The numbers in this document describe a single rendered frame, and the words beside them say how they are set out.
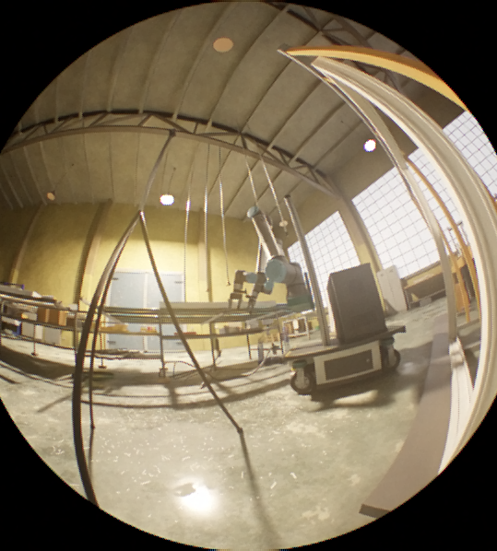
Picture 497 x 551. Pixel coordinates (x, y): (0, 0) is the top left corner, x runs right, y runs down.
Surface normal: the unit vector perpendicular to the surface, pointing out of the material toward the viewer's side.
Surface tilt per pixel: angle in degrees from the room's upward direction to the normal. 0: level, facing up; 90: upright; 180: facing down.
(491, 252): 90
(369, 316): 90
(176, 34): 180
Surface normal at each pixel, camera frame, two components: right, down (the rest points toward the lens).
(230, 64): 0.13, 0.93
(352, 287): -0.38, -0.27
